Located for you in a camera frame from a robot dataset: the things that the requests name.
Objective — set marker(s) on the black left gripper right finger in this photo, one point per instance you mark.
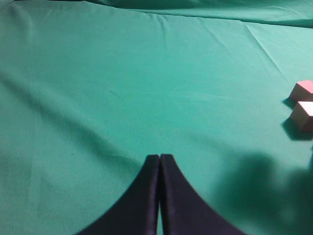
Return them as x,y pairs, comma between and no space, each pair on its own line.
183,211

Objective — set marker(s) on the pink cube front row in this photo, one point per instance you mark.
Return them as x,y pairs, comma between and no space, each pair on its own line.
302,116

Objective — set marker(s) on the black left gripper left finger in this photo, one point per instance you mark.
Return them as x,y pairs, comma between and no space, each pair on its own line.
136,211

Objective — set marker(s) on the green cloth backdrop and cover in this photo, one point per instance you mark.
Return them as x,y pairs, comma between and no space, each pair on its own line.
89,88

